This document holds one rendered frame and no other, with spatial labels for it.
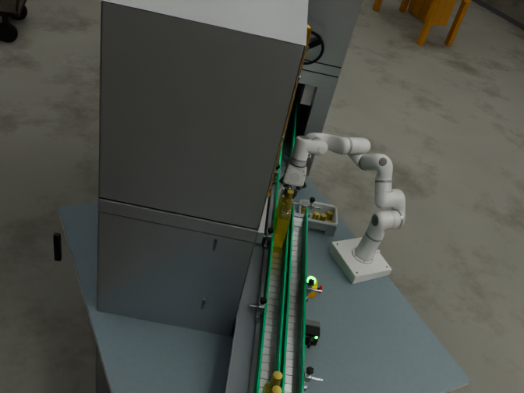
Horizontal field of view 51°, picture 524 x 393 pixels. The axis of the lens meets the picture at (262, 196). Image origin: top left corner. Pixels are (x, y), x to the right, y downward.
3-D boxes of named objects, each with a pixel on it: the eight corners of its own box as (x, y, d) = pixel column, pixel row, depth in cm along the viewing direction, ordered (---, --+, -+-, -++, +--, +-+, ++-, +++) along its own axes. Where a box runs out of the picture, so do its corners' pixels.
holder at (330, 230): (287, 208, 323) (290, 198, 318) (332, 217, 324) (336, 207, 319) (285, 227, 309) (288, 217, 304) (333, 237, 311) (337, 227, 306)
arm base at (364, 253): (369, 244, 303) (380, 224, 294) (382, 261, 296) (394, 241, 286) (347, 248, 296) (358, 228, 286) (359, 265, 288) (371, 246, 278)
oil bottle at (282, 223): (271, 238, 280) (281, 207, 267) (282, 240, 281) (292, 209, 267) (270, 246, 276) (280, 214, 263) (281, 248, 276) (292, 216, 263)
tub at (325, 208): (295, 209, 323) (299, 198, 318) (333, 217, 324) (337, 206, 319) (295, 228, 309) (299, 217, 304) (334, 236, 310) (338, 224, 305)
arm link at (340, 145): (349, 157, 265) (312, 157, 256) (335, 147, 276) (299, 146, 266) (353, 140, 262) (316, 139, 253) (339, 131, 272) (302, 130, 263)
